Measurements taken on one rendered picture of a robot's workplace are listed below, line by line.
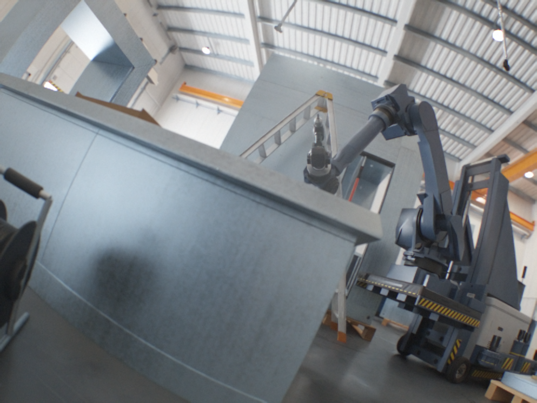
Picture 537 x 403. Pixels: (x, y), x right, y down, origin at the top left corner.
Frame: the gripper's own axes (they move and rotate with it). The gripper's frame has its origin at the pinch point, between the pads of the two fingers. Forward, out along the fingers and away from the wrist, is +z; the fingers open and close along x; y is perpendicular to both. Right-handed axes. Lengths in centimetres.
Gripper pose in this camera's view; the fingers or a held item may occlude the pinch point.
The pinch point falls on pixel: (318, 146)
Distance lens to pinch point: 156.8
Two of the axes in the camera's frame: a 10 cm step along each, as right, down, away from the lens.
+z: -1.6, -4.7, -8.7
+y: -1.2, 8.8, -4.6
